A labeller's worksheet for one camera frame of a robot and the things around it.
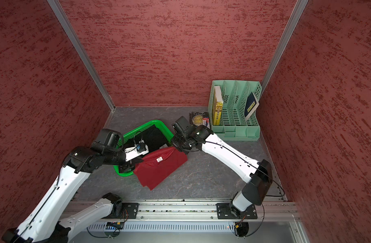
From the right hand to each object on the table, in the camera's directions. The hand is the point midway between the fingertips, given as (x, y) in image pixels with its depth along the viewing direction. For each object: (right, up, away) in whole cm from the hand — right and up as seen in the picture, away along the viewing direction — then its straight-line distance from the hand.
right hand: (173, 147), depth 74 cm
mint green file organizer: (+47, +14, +39) cm, 63 cm away
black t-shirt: (-16, +2, +24) cm, 29 cm away
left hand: (-15, -5, -7) cm, 17 cm away
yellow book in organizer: (+26, +22, +16) cm, 38 cm away
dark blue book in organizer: (+53, +26, +29) cm, 65 cm away
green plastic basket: (-6, +4, +22) cm, 23 cm away
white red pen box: (+20, +12, +33) cm, 41 cm away
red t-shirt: (-9, -9, -5) cm, 14 cm away
